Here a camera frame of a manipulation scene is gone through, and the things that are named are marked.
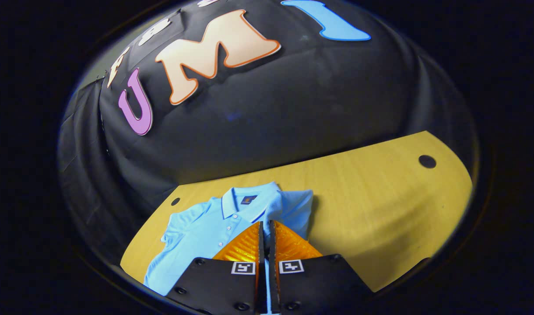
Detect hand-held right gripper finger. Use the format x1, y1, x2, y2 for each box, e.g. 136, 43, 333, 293
268, 220, 373, 315
165, 221, 267, 315

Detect light blue polo T-shirt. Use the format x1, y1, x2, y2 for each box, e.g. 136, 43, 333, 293
143, 182, 315, 314

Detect black backdrop cloth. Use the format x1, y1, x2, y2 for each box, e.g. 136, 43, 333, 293
57, 0, 480, 263

